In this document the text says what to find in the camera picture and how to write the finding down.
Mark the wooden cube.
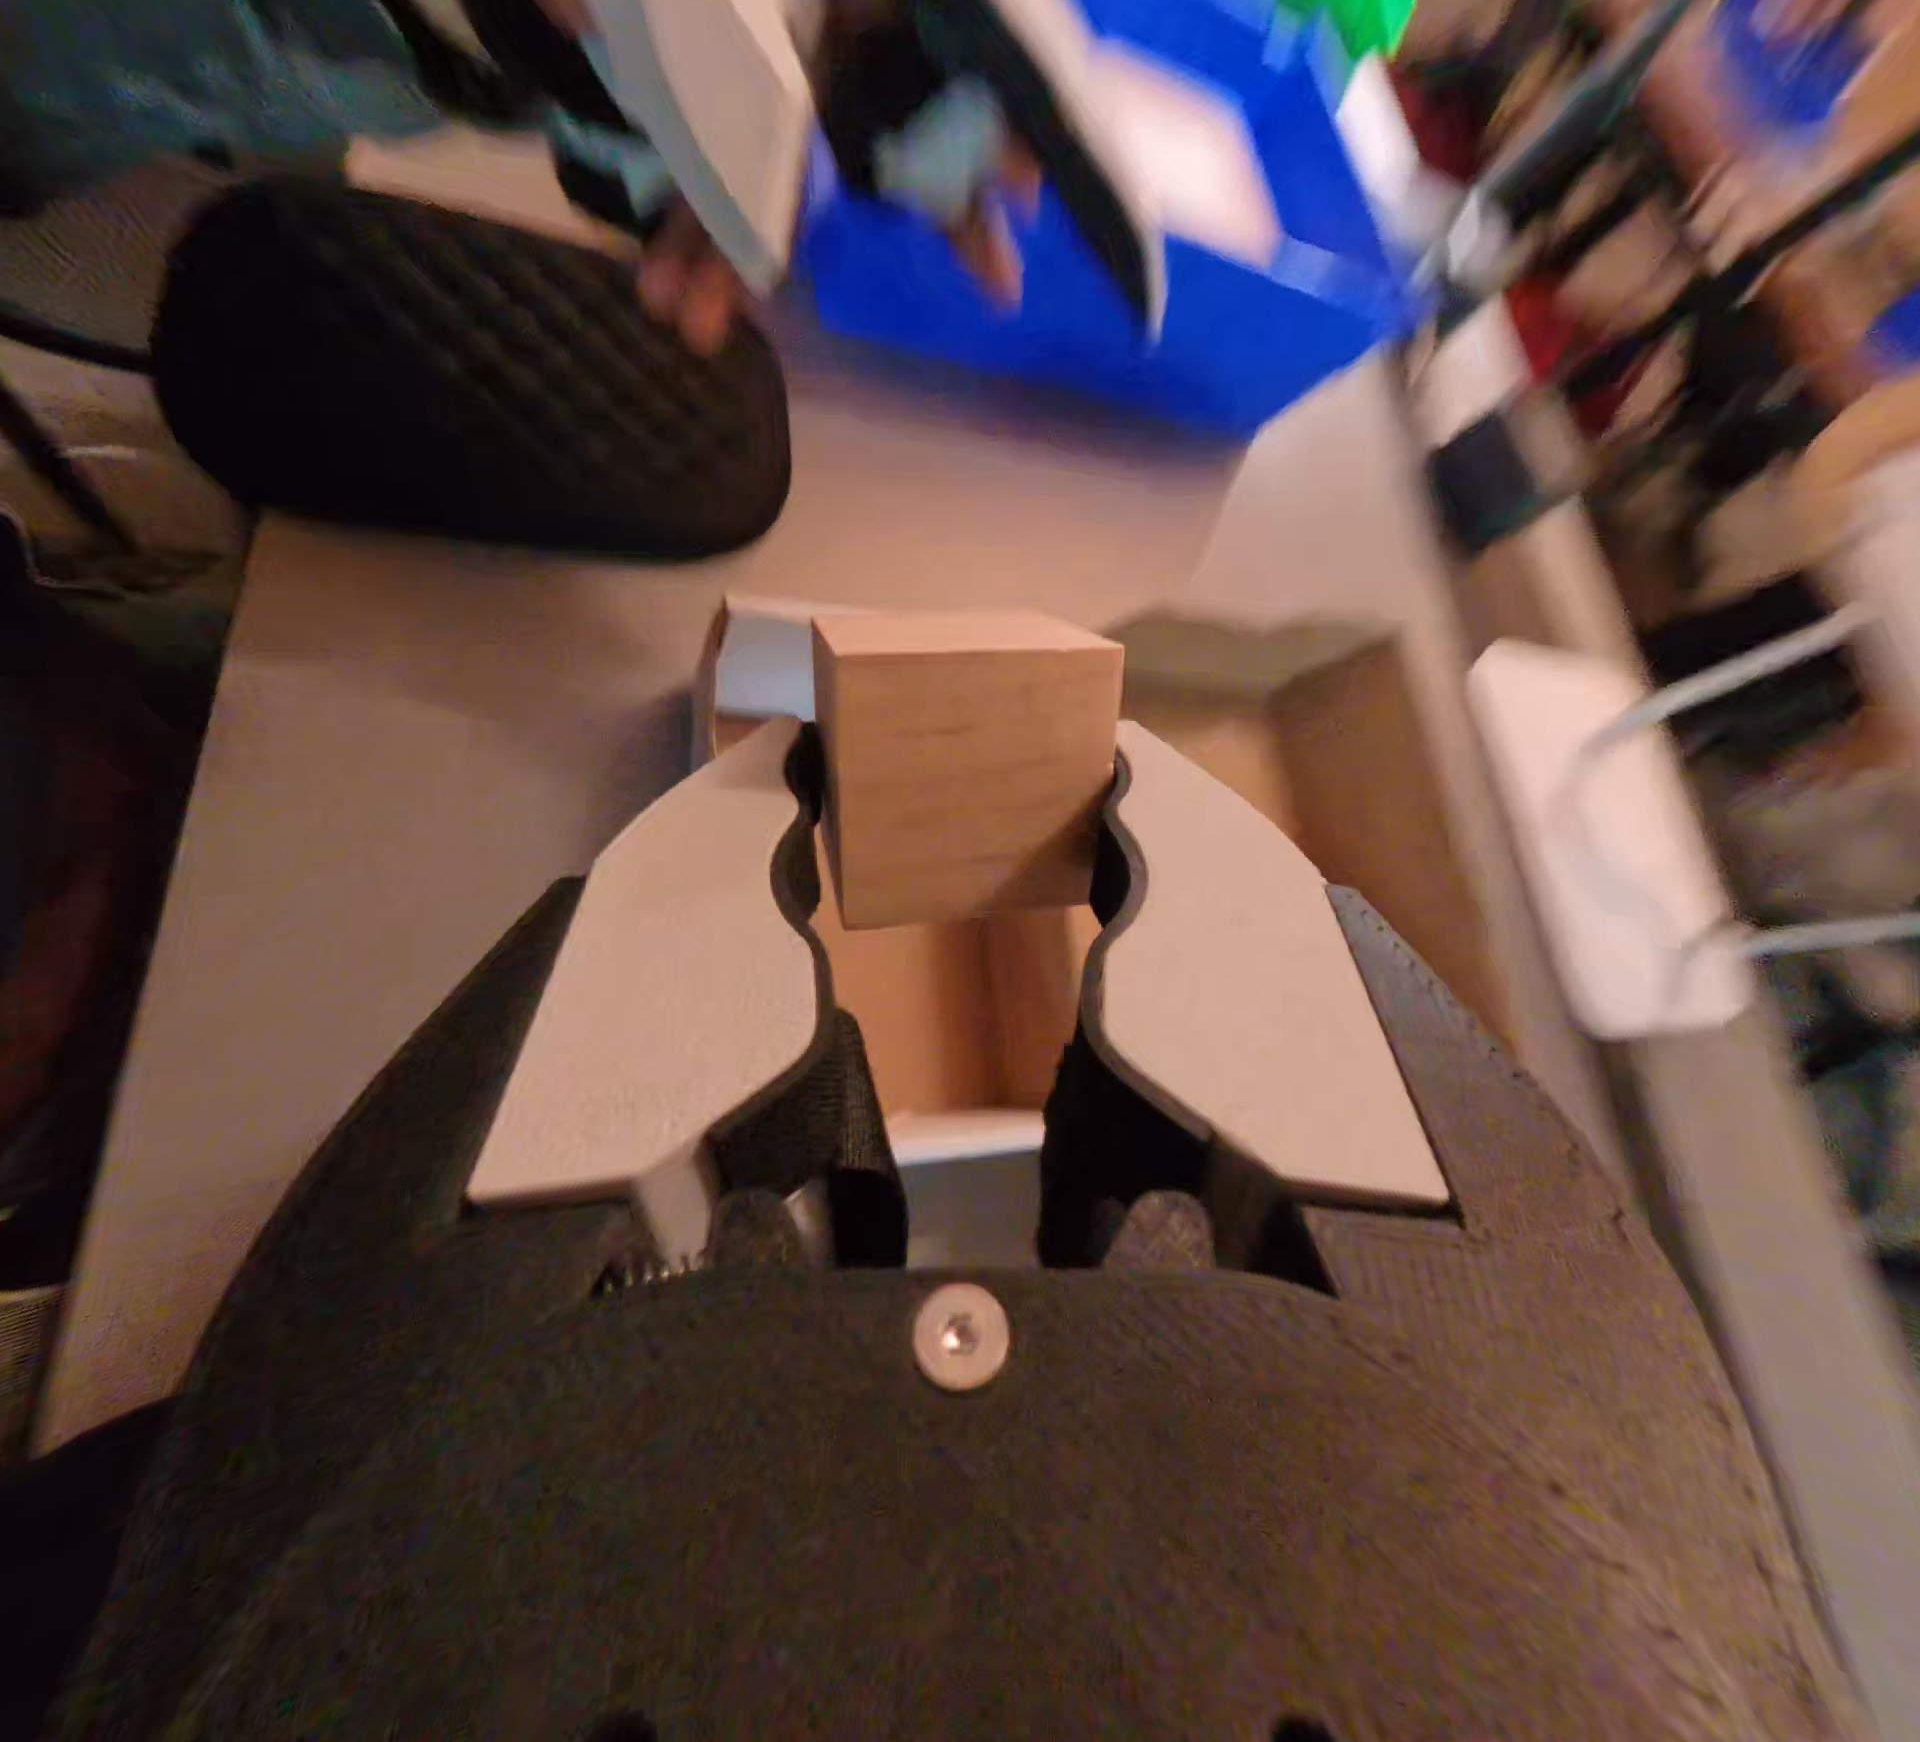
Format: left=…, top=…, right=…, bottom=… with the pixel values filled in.
left=809, top=610, right=1128, bottom=931

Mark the white cardboard box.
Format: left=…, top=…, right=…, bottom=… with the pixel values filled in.
left=695, top=591, right=1510, bottom=1267

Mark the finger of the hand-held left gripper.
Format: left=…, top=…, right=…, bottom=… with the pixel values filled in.
left=542, top=0, right=823, bottom=299
left=953, top=0, right=1176, bottom=351

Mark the person's left forearm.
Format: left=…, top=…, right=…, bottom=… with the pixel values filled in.
left=0, top=0, right=512, bottom=217

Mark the black chair armrest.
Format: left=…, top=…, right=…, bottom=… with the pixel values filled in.
left=149, top=176, right=796, bottom=563

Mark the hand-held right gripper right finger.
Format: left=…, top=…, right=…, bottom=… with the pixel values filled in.
left=1081, top=715, right=1455, bottom=1208

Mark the person's left hand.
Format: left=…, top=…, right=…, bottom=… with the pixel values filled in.
left=635, top=195, right=749, bottom=359

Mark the large blue plastic bin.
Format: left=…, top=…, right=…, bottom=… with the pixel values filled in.
left=792, top=0, right=1434, bottom=441

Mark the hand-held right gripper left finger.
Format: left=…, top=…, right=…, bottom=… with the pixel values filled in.
left=464, top=713, right=840, bottom=1252

